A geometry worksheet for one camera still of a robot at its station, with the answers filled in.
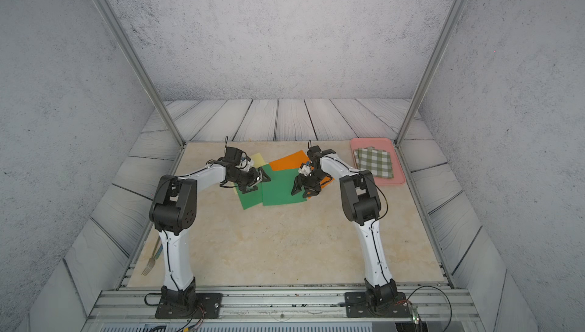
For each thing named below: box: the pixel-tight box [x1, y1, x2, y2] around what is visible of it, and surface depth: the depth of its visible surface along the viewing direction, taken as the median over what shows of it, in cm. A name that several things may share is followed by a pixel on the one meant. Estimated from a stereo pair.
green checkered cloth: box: [353, 146, 394, 179], surface depth 117 cm
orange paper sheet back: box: [268, 150, 311, 172], surface depth 117 cm
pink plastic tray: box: [349, 137, 406, 186], surface depth 117 cm
